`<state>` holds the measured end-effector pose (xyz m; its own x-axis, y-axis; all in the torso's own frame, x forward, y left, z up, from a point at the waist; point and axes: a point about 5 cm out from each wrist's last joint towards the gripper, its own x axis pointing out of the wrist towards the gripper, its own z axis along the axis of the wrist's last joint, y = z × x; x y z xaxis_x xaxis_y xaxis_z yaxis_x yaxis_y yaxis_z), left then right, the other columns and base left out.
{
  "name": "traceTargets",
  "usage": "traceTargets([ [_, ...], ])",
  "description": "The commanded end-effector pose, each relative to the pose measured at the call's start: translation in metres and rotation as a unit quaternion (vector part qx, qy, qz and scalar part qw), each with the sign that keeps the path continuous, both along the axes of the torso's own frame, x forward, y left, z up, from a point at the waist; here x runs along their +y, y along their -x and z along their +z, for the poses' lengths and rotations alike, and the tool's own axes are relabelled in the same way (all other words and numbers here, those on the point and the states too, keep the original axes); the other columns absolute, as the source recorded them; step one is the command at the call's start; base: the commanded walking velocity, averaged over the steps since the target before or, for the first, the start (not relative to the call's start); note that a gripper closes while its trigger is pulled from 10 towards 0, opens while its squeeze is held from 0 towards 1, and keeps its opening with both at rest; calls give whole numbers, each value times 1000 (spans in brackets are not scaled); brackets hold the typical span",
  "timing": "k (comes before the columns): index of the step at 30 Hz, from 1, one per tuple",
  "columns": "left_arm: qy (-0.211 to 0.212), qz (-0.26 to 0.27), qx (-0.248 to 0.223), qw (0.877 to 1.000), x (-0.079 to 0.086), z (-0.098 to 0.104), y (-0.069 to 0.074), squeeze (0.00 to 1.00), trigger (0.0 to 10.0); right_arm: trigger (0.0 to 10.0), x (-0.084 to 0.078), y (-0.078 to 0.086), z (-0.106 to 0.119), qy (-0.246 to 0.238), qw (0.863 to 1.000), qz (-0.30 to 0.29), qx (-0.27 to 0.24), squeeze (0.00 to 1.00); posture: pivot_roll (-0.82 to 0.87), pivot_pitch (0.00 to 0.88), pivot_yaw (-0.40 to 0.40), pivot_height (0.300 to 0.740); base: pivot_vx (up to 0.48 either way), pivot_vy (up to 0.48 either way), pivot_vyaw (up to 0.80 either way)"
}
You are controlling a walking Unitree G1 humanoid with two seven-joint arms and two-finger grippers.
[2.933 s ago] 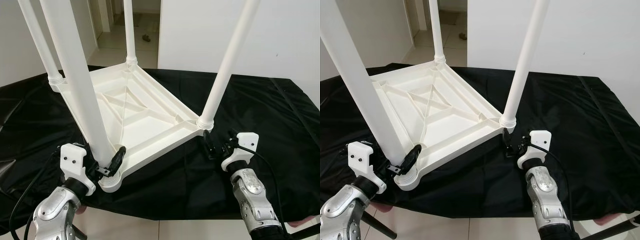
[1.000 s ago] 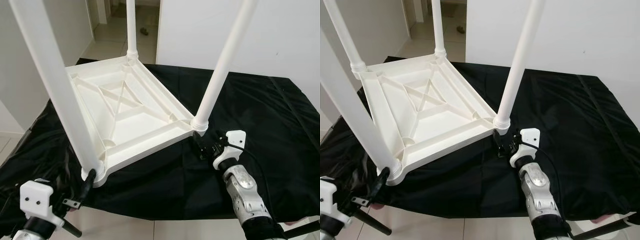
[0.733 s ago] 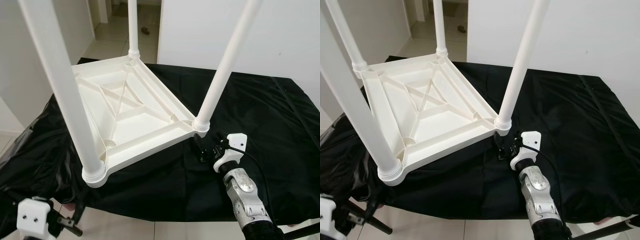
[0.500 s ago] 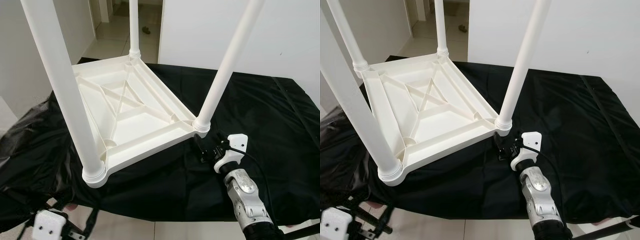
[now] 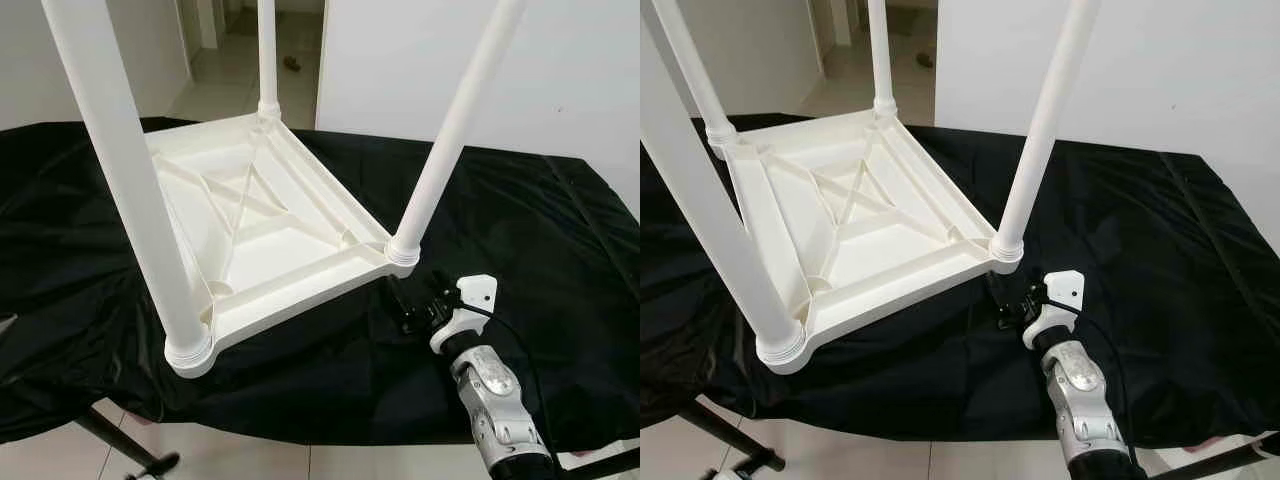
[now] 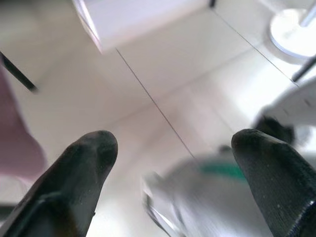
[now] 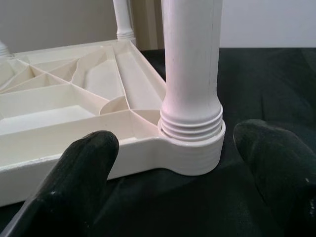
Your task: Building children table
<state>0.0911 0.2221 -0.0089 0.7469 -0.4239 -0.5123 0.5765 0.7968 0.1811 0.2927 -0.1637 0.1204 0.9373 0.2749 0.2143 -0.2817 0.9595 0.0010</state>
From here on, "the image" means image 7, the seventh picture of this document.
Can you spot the black table cloth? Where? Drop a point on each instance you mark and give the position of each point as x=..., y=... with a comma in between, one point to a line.
x=259, y=86

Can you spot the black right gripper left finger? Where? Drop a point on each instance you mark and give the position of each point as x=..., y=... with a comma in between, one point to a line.
x=69, y=187

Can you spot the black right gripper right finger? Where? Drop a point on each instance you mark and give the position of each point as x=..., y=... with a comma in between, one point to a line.
x=284, y=177

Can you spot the white plastic children table top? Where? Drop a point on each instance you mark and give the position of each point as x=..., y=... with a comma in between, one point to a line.
x=37, y=118

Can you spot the white plastic table leg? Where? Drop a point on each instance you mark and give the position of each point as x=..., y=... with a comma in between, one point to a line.
x=122, y=14
x=3, y=50
x=190, y=61

